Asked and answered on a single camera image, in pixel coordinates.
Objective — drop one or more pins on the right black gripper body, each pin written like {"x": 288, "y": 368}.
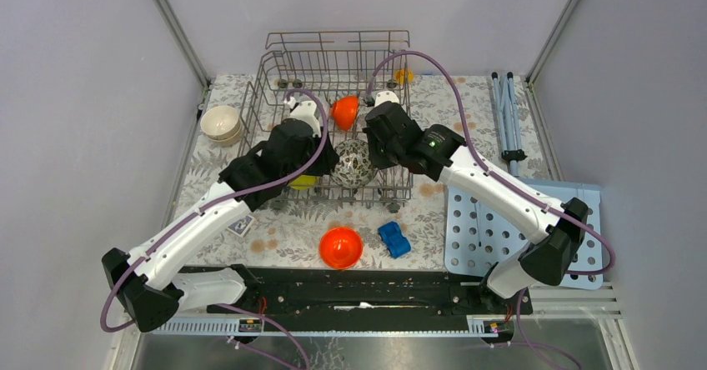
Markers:
{"x": 382, "y": 156}

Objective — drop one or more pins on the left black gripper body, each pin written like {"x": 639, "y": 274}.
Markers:
{"x": 313, "y": 151}

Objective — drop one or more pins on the pink patterned bowl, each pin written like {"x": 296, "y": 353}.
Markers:
{"x": 354, "y": 168}

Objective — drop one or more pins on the plain beige bowl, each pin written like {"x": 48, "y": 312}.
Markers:
{"x": 229, "y": 141}

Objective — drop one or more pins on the orange bowl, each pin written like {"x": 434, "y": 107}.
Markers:
{"x": 344, "y": 112}
{"x": 341, "y": 248}

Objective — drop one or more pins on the beige bowl with leaf pattern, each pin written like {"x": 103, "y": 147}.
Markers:
{"x": 220, "y": 122}

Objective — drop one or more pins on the orange bowl front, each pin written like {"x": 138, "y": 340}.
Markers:
{"x": 341, "y": 248}

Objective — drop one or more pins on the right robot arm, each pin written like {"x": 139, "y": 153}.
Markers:
{"x": 552, "y": 227}

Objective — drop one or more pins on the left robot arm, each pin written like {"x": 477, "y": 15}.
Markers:
{"x": 145, "y": 279}

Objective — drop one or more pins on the yellow-green bowl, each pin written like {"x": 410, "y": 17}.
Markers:
{"x": 303, "y": 182}

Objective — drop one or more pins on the yellow rubber duck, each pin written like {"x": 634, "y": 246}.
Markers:
{"x": 403, "y": 76}

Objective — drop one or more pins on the floral patterned table mat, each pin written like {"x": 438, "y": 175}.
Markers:
{"x": 287, "y": 234}

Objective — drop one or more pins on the blue toy car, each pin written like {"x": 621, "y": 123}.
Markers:
{"x": 392, "y": 237}

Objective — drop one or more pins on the blue folded metal stand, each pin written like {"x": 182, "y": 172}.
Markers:
{"x": 508, "y": 118}

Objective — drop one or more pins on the light blue perforated board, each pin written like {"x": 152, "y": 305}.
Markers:
{"x": 477, "y": 237}

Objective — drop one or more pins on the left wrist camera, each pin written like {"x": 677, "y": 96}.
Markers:
{"x": 305, "y": 111}

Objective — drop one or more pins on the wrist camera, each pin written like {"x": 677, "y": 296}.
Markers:
{"x": 305, "y": 111}
{"x": 380, "y": 97}

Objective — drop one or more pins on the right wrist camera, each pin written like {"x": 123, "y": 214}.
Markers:
{"x": 380, "y": 97}

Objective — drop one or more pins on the grey wire dish rack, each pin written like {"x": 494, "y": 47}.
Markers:
{"x": 332, "y": 65}

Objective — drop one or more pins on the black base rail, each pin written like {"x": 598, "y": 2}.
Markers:
{"x": 318, "y": 300}

